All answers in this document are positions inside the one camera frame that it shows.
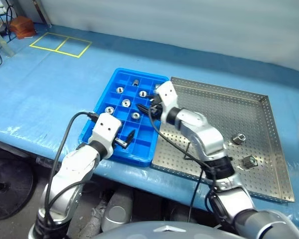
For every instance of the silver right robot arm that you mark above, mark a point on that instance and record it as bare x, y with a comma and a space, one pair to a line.
204, 139

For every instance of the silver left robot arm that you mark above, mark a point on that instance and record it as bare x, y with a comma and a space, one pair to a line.
72, 164

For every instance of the black round base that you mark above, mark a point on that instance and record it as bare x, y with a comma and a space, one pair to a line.
7, 189

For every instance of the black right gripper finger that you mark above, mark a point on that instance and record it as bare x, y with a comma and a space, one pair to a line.
151, 96
145, 108

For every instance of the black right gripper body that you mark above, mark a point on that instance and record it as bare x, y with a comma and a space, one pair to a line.
155, 109

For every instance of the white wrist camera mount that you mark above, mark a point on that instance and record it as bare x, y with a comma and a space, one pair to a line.
167, 93
104, 127

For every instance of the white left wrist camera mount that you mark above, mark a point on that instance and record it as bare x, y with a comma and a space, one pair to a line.
104, 127

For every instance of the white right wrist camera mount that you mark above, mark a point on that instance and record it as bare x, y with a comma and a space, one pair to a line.
167, 93

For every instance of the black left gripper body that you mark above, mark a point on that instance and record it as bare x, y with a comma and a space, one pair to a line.
123, 144

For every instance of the aluminium frame profile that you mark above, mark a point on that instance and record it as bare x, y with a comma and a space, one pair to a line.
1, 39

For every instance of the blue plastic table cover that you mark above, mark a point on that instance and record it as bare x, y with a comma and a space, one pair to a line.
52, 87

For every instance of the grey metal post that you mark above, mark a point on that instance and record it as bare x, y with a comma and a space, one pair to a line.
43, 12

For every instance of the blue compartment tray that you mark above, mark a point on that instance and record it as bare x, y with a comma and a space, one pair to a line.
142, 147

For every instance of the metal nut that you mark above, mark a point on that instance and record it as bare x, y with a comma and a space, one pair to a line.
135, 115
250, 161
240, 138
109, 109

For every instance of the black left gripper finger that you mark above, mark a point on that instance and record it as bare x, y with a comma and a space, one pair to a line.
131, 135

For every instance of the perforated metal tray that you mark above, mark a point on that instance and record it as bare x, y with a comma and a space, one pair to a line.
239, 112

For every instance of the grey robot torso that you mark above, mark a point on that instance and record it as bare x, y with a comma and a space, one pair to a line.
164, 231

